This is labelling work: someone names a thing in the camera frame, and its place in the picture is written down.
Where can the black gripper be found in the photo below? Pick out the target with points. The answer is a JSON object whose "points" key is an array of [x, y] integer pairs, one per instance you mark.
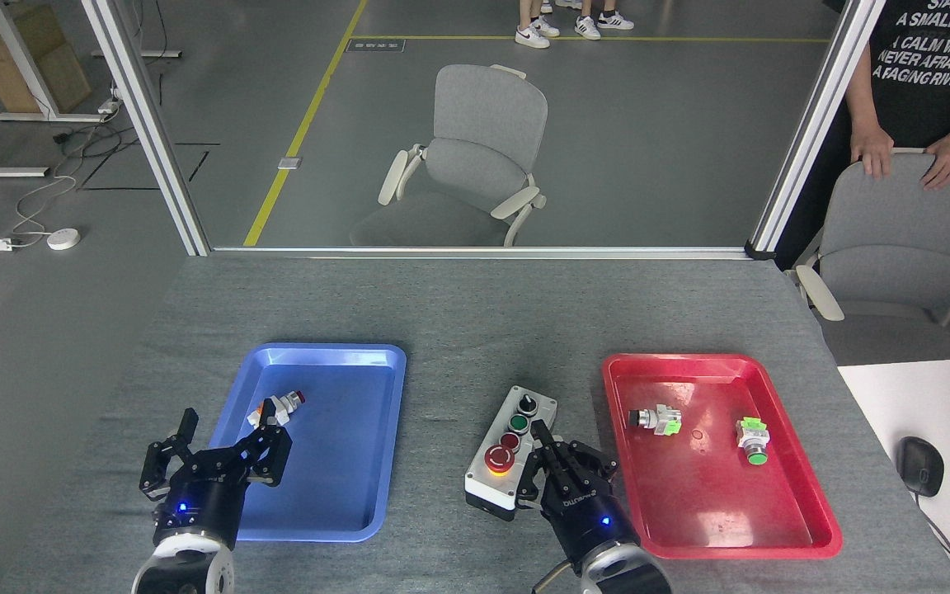
{"points": [[590, 520], [199, 503]]}

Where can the grey four-button control box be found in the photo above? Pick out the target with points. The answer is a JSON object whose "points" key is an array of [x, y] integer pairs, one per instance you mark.
{"points": [[508, 445]]}

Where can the cardboard box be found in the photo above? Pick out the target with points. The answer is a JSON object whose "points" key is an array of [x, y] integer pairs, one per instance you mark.
{"points": [[38, 49]]}

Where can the person's right hand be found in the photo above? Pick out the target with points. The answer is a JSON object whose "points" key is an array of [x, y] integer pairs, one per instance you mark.
{"points": [[872, 153]]}

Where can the person's left hand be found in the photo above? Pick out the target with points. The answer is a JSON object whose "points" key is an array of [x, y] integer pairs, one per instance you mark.
{"points": [[949, 161]]}

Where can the blue plastic tray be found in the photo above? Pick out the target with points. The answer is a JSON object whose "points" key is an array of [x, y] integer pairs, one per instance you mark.
{"points": [[343, 445]]}

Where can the red plastic tray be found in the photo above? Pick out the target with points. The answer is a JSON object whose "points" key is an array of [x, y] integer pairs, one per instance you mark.
{"points": [[706, 495]]}

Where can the white round floor device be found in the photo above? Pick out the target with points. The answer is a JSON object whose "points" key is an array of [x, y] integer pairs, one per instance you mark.
{"points": [[63, 238]]}

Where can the silver floor plate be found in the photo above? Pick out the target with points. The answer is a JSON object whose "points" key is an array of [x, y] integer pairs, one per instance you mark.
{"points": [[289, 162]]}

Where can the grey office chair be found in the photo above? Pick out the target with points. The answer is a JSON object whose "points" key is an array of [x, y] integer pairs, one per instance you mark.
{"points": [[895, 264], [483, 124]]}

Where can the black computer mouse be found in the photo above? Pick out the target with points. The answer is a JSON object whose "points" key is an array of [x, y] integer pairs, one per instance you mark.
{"points": [[920, 464]]}

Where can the white side table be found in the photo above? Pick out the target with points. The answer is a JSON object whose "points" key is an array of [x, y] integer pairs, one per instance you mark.
{"points": [[920, 396]]}

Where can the white power strip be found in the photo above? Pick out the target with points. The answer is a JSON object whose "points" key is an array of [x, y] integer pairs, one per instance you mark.
{"points": [[109, 106]]}

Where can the person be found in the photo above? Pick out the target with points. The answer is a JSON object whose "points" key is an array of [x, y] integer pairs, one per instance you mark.
{"points": [[531, 35], [586, 29], [928, 91]]}

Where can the black floor plate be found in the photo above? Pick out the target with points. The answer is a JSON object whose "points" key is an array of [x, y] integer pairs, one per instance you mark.
{"points": [[375, 45]]}

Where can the red push button switch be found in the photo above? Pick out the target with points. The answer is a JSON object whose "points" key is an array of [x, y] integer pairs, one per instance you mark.
{"points": [[281, 406]]}

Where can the black push button switch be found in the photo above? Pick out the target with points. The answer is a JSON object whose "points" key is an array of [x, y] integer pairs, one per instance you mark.
{"points": [[656, 419]]}

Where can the green push button switch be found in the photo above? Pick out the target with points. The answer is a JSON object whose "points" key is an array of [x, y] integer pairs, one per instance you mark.
{"points": [[751, 436]]}

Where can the silver frame crossbar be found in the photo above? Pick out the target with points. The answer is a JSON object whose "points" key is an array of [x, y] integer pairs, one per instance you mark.
{"points": [[475, 252]]}

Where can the silver frame post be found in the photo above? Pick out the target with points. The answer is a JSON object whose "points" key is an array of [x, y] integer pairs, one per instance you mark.
{"points": [[813, 124], [149, 124]]}

